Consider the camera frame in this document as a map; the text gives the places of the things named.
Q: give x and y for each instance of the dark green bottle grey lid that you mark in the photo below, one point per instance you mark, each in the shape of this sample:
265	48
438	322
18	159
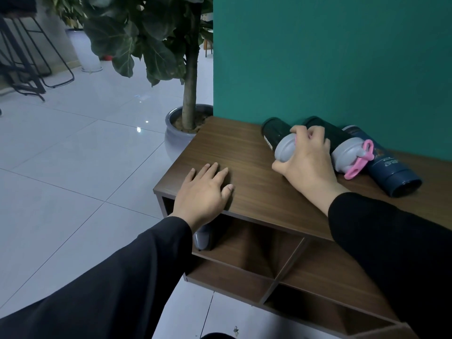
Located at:
277	135

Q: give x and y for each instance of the white plant pot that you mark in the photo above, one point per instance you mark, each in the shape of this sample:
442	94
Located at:
83	49

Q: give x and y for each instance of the grey ceramic plant pot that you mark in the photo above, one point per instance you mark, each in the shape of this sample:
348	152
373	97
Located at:
174	135

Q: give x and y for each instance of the black metal stool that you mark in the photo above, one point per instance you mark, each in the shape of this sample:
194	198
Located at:
24	56

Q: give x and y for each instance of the person's right forearm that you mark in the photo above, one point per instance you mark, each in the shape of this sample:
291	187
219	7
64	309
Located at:
399	250

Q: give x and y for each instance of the person's left hand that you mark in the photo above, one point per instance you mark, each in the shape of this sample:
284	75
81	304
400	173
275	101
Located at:
199	199

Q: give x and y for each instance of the wooden chair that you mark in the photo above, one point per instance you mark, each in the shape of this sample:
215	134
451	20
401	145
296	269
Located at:
209	42

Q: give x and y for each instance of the brown wooden shelf cabinet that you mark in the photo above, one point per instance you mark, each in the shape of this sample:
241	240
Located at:
254	197

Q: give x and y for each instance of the person's right thumb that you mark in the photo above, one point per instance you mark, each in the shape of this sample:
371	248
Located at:
281	166

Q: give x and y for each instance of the person's left thumb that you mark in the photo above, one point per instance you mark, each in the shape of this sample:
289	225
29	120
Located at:
228	191

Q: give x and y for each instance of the person's left middle finger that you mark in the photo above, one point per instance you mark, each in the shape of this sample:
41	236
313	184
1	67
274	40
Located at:
213	170

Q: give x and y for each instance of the person's right hand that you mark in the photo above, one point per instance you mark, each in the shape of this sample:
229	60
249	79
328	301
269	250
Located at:
310	165

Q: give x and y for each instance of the person's left forearm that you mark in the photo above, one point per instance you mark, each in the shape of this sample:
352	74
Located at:
106	289

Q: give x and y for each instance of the person's left little finger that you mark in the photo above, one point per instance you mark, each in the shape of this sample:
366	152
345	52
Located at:
190	175

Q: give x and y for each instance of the small green potted plant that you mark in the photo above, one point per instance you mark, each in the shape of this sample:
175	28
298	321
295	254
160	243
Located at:
65	10

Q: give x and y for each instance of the fiddle-leaf fig tree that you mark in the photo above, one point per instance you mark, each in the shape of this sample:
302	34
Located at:
155	42

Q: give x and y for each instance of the navy blue bottle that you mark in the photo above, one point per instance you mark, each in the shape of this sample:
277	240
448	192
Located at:
392	169

